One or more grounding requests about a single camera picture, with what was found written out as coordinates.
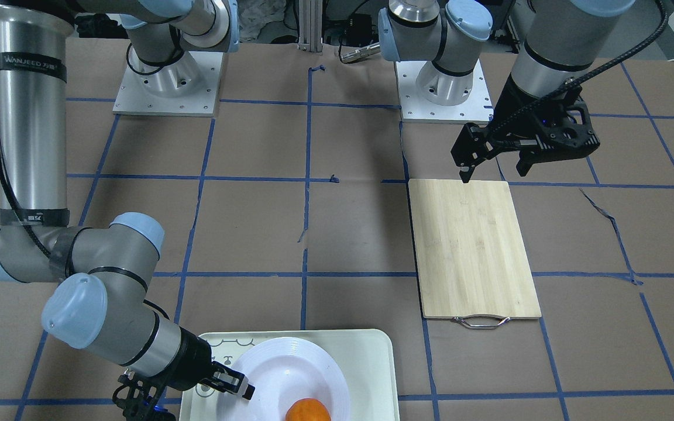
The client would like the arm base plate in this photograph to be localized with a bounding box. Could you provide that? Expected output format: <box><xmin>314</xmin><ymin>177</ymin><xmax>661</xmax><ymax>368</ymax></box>
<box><xmin>395</xmin><ymin>61</ymin><xmax>494</xmax><ymax>125</ymax></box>
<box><xmin>113</xmin><ymin>50</ymin><xmax>226</xmax><ymax>117</ymax></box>

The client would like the black braided cable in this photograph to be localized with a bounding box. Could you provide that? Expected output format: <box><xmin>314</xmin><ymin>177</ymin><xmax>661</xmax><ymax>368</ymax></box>
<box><xmin>492</xmin><ymin>0</ymin><xmax>670</xmax><ymax>138</ymax></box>

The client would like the white tray with bear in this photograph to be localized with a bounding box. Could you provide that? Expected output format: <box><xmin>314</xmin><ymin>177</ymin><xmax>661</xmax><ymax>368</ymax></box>
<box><xmin>179</xmin><ymin>329</ymin><xmax>400</xmax><ymax>420</ymax></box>

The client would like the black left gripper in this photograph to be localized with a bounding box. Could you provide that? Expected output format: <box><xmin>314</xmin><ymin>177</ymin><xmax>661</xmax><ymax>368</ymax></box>
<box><xmin>451</xmin><ymin>76</ymin><xmax>601</xmax><ymax>183</ymax></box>

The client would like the aluminium frame post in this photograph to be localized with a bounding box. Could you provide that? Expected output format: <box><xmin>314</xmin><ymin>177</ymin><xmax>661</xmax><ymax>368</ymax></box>
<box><xmin>297</xmin><ymin>0</ymin><xmax>323</xmax><ymax>55</ymax></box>

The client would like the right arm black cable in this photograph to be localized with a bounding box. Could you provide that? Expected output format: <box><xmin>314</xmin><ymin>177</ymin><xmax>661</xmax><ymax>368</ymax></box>
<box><xmin>0</xmin><ymin>70</ymin><xmax>57</xmax><ymax>261</ymax></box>

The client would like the wooden cutting board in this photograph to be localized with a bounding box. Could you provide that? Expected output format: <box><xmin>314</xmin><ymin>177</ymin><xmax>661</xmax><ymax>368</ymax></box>
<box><xmin>408</xmin><ymin>179</ymin><xmax>541</xmax><ymax>328</ymax></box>

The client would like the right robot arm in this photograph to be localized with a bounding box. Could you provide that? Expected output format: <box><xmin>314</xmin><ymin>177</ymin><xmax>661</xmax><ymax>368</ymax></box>
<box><xmin>0</xmin><ymin>1</ymin><xmax>255</xmax><ymax>420</ymax></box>

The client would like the orange fruit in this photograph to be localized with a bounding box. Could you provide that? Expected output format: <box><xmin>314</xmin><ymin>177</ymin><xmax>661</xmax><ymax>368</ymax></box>
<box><xmin>284</xmin><ymin>399</ymin><xmax>332</xmax><ymax>421</ymax></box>

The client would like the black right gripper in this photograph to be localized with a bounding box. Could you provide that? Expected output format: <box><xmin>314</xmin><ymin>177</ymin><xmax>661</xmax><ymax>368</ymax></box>
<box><xmin>112</xmin><ymin>327</ymin><xmax>255</xmax><ymax>420</ymax></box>

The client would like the white round plate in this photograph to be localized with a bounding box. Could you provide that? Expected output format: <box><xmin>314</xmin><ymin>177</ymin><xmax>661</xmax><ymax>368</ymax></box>
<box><xmin>216</xmin><ymin>337</ymin><xmax>350</xmax><ymax>420</ymax></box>

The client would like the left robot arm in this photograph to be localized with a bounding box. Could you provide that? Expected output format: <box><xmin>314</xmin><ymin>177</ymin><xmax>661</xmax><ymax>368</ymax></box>
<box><xmin>377</xmin><ymin>1</ymin><xmax>633</xmax><ymax>182</ymax></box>

